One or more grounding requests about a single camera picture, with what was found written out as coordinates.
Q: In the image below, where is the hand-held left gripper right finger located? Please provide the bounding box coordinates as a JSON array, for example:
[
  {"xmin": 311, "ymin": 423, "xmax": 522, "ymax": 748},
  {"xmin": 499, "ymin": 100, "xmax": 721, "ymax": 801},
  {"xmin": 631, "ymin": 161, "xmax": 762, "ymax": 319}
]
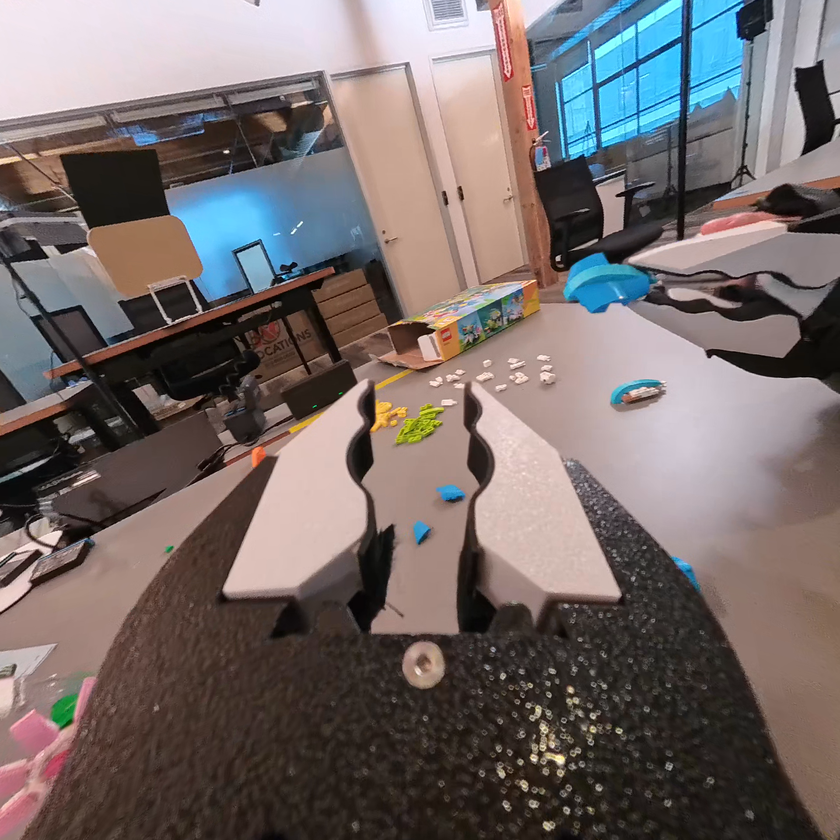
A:
[{"xmin": 456, "ymin": 382, "xmax": 623, "ymax": 634}]

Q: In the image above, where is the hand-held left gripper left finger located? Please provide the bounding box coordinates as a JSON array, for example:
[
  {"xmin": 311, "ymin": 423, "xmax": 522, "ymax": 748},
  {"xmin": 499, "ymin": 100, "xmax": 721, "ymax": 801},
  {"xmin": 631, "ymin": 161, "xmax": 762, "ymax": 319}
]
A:
[{"xmin": 222, "ymin": 379, "xmax": 396, "ymax": 634}]

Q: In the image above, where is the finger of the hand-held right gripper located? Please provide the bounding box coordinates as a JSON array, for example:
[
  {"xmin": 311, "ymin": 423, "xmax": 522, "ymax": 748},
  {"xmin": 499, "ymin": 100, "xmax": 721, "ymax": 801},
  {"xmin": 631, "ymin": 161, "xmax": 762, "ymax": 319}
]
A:
[
  {"xmin": 625, "ymin": 209, "xmax": 840, "ymax": 293},
  {"xmin": 642, "ymin": 286, "xmax": 815, "ymax": 361}
]

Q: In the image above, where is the blue lego assembly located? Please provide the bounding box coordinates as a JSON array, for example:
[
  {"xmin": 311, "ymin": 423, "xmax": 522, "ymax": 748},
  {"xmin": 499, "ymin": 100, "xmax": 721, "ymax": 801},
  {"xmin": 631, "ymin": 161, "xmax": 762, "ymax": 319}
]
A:
[
  {"xmin": 610, "ymin": 378, "xmax": 668, "ymax": 409},
  {"xmin": 563, "ymin": 255, "xmax": 657, "ymax": 313}
]

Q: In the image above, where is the group of white lego pieces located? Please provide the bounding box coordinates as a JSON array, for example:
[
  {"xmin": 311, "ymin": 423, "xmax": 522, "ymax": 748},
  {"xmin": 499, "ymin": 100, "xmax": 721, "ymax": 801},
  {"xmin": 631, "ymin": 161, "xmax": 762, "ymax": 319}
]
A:
[{"xmin": 428, "ymin": 354, "xmax": 559, "ymax": 408}]

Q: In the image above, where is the pile of lime lego pieces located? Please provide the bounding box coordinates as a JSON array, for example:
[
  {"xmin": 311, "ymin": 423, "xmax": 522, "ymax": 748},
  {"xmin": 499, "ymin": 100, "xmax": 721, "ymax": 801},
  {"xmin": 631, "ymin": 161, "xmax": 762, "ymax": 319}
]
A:
[{"xmin": 394, "ymin": 405, "xmax": 445, "ymax": 446}]

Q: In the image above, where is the colourful cardboard lego box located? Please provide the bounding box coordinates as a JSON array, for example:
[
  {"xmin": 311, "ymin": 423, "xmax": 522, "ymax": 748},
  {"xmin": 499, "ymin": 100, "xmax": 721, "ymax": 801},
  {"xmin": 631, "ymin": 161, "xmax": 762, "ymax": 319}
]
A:
[{"xmin": 377, "ymin": 280, "xmax": 542, "ymax": 371}]

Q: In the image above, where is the pile of pink lego pieces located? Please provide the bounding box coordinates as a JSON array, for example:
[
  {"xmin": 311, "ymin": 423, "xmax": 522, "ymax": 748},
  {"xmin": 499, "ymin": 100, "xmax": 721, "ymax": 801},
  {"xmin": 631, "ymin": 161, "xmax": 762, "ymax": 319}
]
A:
[{"xmin": 0, "ymin": 676, "xmax": 99, "ymax": 840}]

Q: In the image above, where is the person's right hand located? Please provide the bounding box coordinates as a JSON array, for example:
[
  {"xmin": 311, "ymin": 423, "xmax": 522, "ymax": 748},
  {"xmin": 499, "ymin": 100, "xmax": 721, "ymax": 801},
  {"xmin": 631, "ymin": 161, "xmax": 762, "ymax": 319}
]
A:
[{"xmin": 701, "ymin": 213, "xmax": 786, "ymax": 238}]

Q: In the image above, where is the long pale table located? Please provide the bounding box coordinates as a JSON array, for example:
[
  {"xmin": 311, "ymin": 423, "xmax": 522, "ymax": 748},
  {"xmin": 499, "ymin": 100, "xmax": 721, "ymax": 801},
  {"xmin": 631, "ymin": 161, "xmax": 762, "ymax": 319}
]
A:
[{"xmin": 712, "ymin": 141, "xmax": 840, "ymax": 211}]

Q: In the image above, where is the black tripod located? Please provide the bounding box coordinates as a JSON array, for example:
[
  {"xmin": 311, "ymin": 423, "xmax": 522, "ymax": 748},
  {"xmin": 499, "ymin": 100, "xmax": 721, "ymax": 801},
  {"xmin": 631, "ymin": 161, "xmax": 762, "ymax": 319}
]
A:
[{"xmin": 731, "ymin": 39, "xmax": 757, "ymax": 188}]

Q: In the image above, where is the black box with green light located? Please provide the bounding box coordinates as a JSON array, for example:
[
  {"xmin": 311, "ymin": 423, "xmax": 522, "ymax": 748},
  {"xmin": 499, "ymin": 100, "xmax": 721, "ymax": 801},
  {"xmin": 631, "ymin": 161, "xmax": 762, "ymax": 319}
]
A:
[{"xmin": 281, "ymin": 377, "xmax": 358, "ymax": 421}]

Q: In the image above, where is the black vertical pole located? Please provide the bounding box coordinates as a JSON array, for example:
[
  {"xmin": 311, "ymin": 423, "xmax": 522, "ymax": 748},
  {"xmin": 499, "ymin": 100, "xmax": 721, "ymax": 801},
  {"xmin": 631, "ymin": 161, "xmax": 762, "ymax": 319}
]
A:
[{"xmin": 676, "ymin": 0, "xmax": 694, "ymax": 240}]

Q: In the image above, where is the black laptop bag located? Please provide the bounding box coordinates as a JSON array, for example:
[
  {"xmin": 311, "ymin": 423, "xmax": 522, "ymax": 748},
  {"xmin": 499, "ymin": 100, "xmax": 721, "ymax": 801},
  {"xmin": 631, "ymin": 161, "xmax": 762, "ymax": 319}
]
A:
[{"xmin": 52, "ymin": 413, "xmax": 224, "ymax": 526}]

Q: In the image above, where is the black high-back chair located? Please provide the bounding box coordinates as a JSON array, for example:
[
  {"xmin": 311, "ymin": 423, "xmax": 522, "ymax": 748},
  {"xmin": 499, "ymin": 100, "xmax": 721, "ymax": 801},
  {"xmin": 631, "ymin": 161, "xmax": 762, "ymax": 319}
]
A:
[{"xmin": 794, "ymin": 60, "xmax": 840, "ymax": 156}]

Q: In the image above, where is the cardboard box with red print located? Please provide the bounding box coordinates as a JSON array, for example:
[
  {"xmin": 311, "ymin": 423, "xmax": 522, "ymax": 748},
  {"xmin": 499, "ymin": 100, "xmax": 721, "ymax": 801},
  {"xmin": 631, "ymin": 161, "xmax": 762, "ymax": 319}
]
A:
[{"xmin": 246, "ymin": 311, "xmax": 312, "ymax": 388}]

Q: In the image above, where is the black office chair with armrests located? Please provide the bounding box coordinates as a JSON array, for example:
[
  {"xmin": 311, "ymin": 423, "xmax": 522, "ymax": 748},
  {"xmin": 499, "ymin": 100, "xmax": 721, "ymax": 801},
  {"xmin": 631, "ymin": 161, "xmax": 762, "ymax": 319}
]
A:
[{"xmin": 535, "ymin": 155, "xmax": 664, "ymax": 273}]

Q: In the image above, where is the black office chair under desk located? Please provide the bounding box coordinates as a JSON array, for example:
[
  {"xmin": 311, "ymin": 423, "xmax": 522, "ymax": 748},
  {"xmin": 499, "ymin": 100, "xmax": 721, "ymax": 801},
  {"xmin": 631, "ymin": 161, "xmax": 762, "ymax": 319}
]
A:
[{"xmin": 151, "ymin": 335, "xmax": 260, "ymax": 401}]

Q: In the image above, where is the stack of plain cardboard boxes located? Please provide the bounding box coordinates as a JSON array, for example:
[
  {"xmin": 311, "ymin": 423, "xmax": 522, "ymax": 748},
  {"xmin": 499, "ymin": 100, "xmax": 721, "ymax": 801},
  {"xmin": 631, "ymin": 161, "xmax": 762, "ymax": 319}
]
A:
[{"xmin": 311, "ymin": 268, "xmax": 389, "ymax": 349}]

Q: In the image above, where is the wooden desk with black legs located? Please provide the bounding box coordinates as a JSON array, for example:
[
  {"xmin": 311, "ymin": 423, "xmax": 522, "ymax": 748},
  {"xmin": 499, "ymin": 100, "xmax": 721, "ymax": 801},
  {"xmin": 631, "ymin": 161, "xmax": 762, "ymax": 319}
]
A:
[{"xmin": 42, "ymin": 266, "xmax": 342, "ymax": 460}]

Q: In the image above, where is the black power bank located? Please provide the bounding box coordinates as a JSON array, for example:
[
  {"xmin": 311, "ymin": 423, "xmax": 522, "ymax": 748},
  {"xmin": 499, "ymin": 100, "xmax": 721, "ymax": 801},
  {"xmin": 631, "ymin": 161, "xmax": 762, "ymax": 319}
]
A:
[{"xmin": 29, "ymin": 538, "xmax": 93, "ymax": 586}]

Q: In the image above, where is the small upright screen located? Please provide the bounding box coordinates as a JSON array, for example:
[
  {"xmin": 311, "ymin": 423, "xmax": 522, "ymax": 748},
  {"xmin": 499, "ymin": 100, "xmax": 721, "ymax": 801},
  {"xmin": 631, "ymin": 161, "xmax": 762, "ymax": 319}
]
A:
[{"xmin": 233, "ymin": 239, "xmax": 277, "ymax": 294}]

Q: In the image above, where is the white door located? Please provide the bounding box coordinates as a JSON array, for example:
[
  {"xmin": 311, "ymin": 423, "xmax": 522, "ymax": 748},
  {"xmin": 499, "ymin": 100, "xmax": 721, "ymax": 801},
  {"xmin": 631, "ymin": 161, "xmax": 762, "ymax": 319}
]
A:
[
  {"xmin": 330, "ymin": 63, "xmax": 460, "ymax": 296},
  {"xmin": 430, "ymin": 49, "xmax": 526, "ymax": 284}
]

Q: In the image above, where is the black flat device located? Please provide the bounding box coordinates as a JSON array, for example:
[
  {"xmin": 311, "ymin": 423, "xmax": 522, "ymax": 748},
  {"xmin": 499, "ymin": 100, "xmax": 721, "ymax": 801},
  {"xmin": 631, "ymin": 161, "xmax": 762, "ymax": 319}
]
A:
[{"xmin": 0, "ymin": 550, "xmax": 42, "ymax": 587}]

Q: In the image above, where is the beige rounded board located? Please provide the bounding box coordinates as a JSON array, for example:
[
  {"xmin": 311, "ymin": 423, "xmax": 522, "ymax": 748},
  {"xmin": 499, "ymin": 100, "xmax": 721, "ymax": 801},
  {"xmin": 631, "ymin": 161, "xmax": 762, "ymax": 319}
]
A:
[{"xmin": 87, "ymin": 215, "xmax": 203, "ymax": 298}]

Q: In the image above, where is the white paper sheet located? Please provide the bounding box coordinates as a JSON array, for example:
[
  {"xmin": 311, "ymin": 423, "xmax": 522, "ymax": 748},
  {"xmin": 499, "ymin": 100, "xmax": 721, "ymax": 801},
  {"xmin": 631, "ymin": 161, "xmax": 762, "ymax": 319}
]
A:
[{"xmin": 0, "ymin": 643, "xmax": 59, "ymax": 719}]

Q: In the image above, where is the long red sign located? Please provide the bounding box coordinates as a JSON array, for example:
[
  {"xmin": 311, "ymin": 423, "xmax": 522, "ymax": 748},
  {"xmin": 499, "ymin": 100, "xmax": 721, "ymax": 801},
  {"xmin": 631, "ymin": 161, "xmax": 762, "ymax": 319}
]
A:
[{"xmin": 491, "ymin": 0, "xmax": 513, "ymax": 83}]

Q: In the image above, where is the black panel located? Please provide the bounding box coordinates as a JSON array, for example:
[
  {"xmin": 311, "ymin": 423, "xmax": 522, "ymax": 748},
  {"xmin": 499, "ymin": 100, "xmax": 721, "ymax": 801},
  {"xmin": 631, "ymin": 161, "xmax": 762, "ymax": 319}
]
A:
[{"xmin": 60, "ymin": 148, "xmax": 170, "ymax": 229}]

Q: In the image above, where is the wooden post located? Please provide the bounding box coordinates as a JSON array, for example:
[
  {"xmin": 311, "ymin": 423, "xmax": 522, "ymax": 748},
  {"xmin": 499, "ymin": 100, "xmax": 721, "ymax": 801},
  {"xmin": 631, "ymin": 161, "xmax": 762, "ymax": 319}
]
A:
[{"xmin": 489, "ymin": 0, "xmax": 559, "ymax": 286}]

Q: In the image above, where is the black wall speaker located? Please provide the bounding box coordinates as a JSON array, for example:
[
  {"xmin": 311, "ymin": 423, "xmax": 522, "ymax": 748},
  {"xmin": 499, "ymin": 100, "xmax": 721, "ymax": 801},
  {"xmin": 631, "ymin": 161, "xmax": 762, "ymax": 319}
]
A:
[{"xmin": 736, "ymin": 0, "xmax": 774, "ymax": 40}]

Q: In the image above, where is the white rectangular frame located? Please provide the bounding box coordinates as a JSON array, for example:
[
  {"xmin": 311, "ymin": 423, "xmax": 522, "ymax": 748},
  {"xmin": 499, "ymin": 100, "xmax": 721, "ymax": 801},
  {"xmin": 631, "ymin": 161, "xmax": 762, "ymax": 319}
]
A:
[{"xmin": 147, "ymin": 277, "xmax": 201, "ymax": 326}]

